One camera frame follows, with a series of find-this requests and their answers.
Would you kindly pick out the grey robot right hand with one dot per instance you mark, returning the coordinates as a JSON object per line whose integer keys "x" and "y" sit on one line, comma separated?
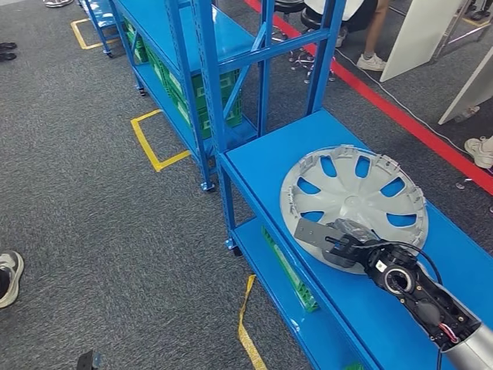
{"x": 354, "y": 232}

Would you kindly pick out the grey plastic wheel hubcap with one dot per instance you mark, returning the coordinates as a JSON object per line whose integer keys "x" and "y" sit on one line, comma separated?
{"x": 347, "y": 194}

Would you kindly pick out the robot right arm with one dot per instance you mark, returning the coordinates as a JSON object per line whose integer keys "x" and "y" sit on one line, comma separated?
{"x": 424, "y": 301}

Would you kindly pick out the low blue metal shelf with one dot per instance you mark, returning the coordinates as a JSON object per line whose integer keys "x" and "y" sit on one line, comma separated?
{"x": 261, "y": 168}

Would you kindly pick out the red floor tape line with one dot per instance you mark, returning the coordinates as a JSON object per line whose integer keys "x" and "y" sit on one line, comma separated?
{"x": 385, "y": 107}

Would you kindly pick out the yellow floor tape strip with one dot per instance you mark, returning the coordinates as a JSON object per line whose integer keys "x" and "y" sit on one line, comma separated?
{"x": 242, "y": 329}

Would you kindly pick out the seated person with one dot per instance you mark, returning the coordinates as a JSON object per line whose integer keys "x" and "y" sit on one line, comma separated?
{"x": 375, "y": 25}
{"x": 479, "y": 150}

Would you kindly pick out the green plastic crate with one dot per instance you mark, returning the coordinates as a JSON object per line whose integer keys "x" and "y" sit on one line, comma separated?
{"x": 173, "y": 89}
{"x": 139, "y": 48}
{"x": 231, "y": 102}

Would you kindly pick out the white desk panel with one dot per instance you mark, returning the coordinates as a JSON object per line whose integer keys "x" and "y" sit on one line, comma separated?
{"x": 473, "y": 87}
{"x": 416, "y": 30}

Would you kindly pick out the black stool chrome base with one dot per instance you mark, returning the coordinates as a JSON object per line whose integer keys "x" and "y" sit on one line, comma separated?
{"x": 310, "y": 18}
{"x": 289, "y": 5}

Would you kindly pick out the tall blue metal rack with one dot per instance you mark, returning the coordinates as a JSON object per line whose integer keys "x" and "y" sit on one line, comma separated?
{"x": 209, "y": 76}

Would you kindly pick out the small blue metal cart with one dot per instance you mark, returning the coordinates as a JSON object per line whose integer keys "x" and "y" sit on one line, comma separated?
{"x": 98, "y": 10}

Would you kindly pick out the person with black shoes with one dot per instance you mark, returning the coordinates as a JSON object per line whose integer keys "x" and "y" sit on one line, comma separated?
{"x": 7, "y": 56}

